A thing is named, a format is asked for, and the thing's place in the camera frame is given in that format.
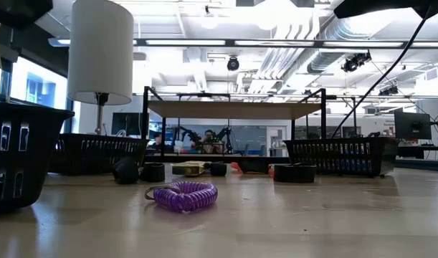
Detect yellow green crayon box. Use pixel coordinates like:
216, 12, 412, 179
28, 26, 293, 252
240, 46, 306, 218
171, 160, 211, 177

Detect purple coil wrist keychain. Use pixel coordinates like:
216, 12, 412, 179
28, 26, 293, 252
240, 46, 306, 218
143, 181, 219, 213

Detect black plastic slotted basket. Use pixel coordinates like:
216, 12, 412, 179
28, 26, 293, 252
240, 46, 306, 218
283, 136, 401, 178
0, 101, 75, 212
48, 133, 151, 176

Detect dark background desk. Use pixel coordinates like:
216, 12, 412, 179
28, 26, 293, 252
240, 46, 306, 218
396, 145, 438, 161

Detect person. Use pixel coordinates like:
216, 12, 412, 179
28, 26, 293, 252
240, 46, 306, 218
191, 128, 225, 155
148, 132, 164, 151

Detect wooden shelf riser black legs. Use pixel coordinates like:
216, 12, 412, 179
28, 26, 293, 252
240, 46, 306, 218
141, 85, 329, 168

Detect black computer monitor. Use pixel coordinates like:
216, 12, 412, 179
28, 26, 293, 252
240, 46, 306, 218
110, 112, 144, 136
394, 110, 433, 140

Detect table lamp white shade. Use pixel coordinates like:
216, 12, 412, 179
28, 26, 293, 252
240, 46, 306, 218
67, 0, 135, 136

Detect black ceiling spotlight cluster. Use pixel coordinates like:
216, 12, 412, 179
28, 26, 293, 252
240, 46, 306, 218
341, 49, 373, 73

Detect large window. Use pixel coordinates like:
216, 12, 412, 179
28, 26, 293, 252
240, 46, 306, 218
0, 55, 72, 135

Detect grey ceiling air duct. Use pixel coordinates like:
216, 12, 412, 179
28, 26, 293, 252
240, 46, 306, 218
306, 14, 370, 75

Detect long black hanging cable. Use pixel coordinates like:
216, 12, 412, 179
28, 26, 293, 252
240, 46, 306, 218
330, 14, 429, 140

